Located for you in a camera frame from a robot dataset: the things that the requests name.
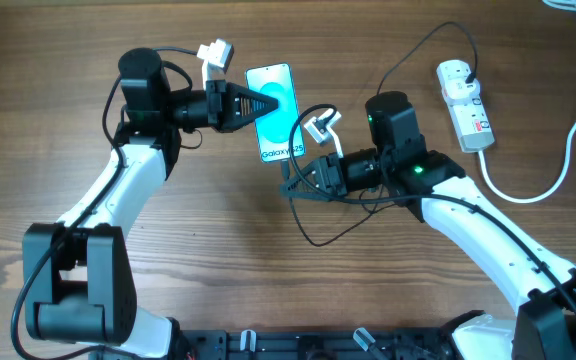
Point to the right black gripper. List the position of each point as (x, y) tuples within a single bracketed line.
[(334, 181)]

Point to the white power strip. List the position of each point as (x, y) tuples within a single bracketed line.
[(470, 121)]

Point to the Galaxy smartphone with teal screen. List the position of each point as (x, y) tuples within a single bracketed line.
[(273, 130)]

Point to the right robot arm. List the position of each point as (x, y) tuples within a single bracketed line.
[(539, 285)]

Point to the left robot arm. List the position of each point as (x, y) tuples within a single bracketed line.
[(78, 283)]

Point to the white USB charger plug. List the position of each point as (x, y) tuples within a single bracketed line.
[(459, 92)]

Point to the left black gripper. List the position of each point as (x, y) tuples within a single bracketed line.
[(232, 120)]

